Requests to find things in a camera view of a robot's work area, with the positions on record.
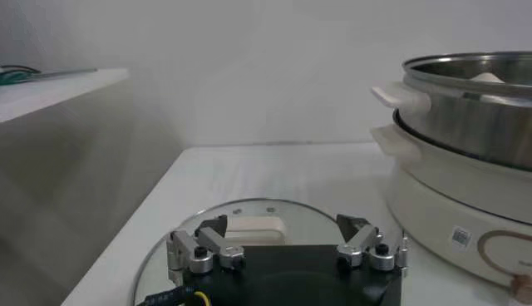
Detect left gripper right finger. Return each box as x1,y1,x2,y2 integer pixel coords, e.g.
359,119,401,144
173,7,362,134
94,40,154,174
335,214,410,279

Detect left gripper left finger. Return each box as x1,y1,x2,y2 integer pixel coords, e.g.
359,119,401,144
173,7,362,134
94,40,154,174
165,214,246,288

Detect glass lid with cream handle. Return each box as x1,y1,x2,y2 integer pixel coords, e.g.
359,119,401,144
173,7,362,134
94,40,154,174
132,198,347,306

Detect stainless steel steamer basket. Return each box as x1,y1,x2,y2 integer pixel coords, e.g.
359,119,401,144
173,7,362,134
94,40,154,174
371,50,532,171

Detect cream electric cooker base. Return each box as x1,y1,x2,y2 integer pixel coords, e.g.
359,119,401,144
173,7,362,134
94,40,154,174
369,110,532,304

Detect white side table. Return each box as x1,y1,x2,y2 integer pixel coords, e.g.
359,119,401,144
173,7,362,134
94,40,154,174
0,67,130,124

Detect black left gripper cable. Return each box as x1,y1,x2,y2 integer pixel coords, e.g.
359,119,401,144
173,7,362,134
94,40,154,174
136,285,211,306

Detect green handled scissors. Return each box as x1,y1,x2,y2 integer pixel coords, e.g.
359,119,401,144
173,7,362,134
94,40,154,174
0,64,99,86

